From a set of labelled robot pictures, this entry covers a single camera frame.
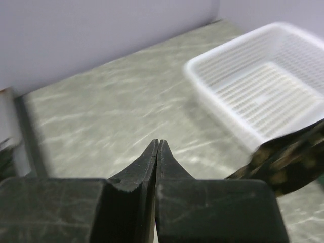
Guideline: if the white empty plastic basket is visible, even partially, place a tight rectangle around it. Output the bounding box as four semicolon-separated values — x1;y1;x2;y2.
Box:
183;22;323;152

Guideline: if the black gold floral tie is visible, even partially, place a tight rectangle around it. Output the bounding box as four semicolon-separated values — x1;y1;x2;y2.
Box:
227;120;323;197

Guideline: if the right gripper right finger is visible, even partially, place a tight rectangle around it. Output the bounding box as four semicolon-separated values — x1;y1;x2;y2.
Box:
155;140;290;242

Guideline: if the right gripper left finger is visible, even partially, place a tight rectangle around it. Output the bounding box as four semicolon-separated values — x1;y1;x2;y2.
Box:
1;139;158;242

